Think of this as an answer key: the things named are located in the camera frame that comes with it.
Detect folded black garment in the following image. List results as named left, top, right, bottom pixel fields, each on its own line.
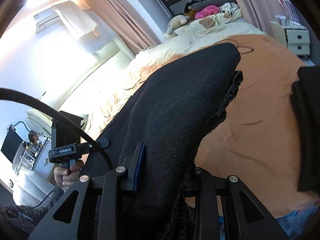
left=290, top=66, right=319, bottom=193

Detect black wire on bed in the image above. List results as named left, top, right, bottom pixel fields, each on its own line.
left=217, top=39, right=255, bottom=54

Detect orange bed blanket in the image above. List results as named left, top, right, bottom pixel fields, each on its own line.
left=87, top=33, right=320, bottom=219

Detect pink plush toy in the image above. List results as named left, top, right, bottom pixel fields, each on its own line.
left=195, top=5, right=220, bottom=20

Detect cream patterned duvet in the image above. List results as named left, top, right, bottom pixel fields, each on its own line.
left=126, top=9, right=264, bottom=81

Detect pink curtain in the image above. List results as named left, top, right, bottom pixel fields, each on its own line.
left=83, top=0, right=161, bottom=54

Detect white air conditioner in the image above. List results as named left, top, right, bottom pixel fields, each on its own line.
left=33, top=8, right=60, bottom=33

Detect person's left hand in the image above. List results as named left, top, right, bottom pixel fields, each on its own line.
left=54, top=159, right=84, bottom=191

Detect black cable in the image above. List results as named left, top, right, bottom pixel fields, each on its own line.
left=0, top=87, right=115, bottom=170

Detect black denim pants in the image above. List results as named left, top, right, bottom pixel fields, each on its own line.
left=80, top=42, right=244, bottom=240

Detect beige teddy bear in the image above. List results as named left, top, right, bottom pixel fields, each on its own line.
left=164, top=15, right=190, bottom=40

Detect white bedside cabinet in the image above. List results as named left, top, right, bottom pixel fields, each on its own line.
left=270, top=21, right=310, bottom=57

